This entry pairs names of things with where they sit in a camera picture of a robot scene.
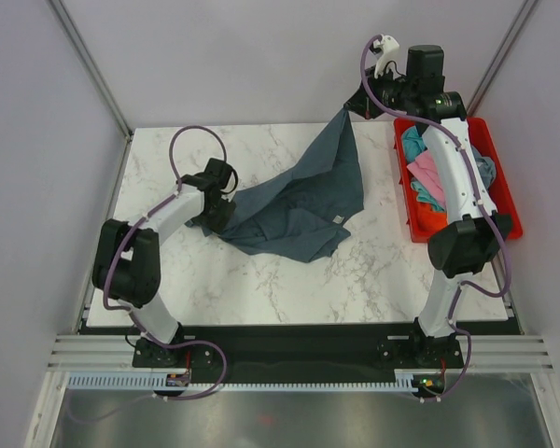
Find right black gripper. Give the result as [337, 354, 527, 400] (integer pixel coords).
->
[344, 63, 416, 120]

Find dark blue-grey t shirt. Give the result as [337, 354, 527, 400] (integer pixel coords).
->
[217, 109, 364, 263]

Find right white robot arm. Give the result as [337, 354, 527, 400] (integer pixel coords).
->
[345, 35, 512, 368]

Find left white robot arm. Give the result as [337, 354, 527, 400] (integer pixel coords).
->
[91, 159, 238, 367]

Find teal t shirt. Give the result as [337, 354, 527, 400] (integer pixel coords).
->
[401, 126, 427, 163]

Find pink t shirt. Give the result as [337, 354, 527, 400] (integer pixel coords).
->
[407, 150, 441, 189]

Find grey-blue t shirt in bin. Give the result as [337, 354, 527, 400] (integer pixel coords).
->
[471, 146, 497, 189]

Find orange t shirt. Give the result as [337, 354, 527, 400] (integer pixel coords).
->
[417, 203, 448, 235]

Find red plastic bin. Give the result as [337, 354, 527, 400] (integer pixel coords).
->
[393, 118, 523, 244]

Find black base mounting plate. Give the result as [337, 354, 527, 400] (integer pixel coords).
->
[81, 317, 521, 383]

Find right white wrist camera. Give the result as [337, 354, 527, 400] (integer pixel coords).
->
[370, 35, 399, 78]

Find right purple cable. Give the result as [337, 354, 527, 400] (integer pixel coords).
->
[358, 35, 512, 405]

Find purple cable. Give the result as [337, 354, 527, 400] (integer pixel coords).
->
[358, 35, 512, 405]
[63, 124, 237, 424]

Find right aluminium frame post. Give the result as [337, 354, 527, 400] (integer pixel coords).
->
[467, 0, 541, 116]

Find aluminium frame post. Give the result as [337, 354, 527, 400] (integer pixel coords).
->
[467, 0, 541, 116]
[46, 0, 133, 140]

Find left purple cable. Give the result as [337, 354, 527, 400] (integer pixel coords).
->
[63, 124, 237, 424]

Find left aluminium frame post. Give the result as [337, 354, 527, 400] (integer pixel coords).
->
[46, 0, 133, 140]

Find white slotted cable duct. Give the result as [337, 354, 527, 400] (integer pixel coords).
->
[66, 371, 444, 393]

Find aluminium front rail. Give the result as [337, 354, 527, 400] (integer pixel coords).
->
[48, 335, 553, 373]

